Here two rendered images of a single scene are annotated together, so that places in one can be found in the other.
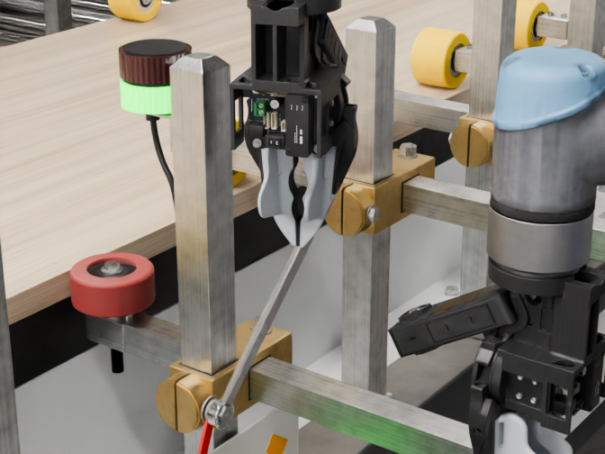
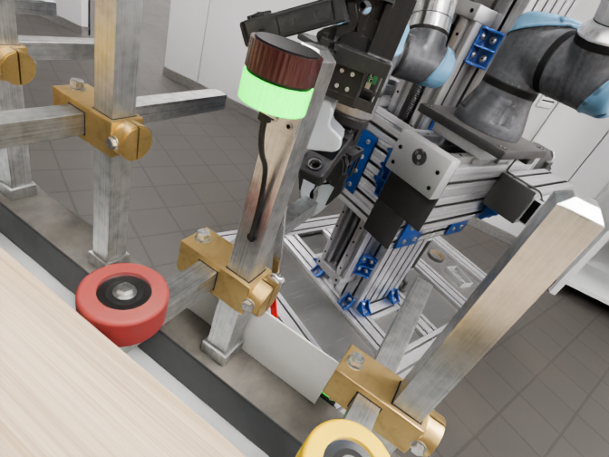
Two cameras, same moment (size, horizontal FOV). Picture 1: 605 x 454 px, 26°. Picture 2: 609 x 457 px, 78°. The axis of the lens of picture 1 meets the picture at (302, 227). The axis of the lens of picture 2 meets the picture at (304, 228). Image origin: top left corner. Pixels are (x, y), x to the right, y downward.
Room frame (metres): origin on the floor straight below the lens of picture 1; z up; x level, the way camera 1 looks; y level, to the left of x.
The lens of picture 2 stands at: (1.08, 0.45, 1.20)
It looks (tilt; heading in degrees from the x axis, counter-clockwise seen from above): 33 degrees down; 252
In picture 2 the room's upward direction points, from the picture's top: 22 degrees clockwise
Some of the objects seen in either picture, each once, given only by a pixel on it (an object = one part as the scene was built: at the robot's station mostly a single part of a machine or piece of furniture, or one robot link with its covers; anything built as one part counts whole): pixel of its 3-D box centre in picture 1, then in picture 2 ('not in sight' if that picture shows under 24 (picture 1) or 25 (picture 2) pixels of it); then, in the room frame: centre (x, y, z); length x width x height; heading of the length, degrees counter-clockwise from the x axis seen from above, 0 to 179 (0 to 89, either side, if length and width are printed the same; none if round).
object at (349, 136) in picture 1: (326, 139); not in sight; (0.98, -0.02, 1.09); 0.05 x 0.02 x 0.09; 74
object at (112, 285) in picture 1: (114, 317); (121, 325); (1.14, 0.18, 0.85); 0.08 x 0.08 x 0.11
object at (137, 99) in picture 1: (157, 90); (275, 91); (1.05, 0.12, 1.11); 0.06 x 0.06 x 0.02
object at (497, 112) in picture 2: not in sight; (497, 105); (0.52, -0.33, 1.09); 0.15 x 0.15 x 0.10
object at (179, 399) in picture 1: (223, 376); (227, 274); (1.04, 0.07, 0.84); 0.13 x 0.06 x 0.05; 144
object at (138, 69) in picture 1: (155, 61); (284, 60); (1.05, 0.12, 1.13); 0.06 x 0.06 x 0.02
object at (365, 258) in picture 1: (366, 251); (112, 166); (1.22, -0.06, 0.89); 0.03 x 0.03 x 0.48; 54
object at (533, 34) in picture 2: not in sight; (535, 51); (0.52, -0.33, 1.20); 0.13 x 0.12 x 0.14; 113
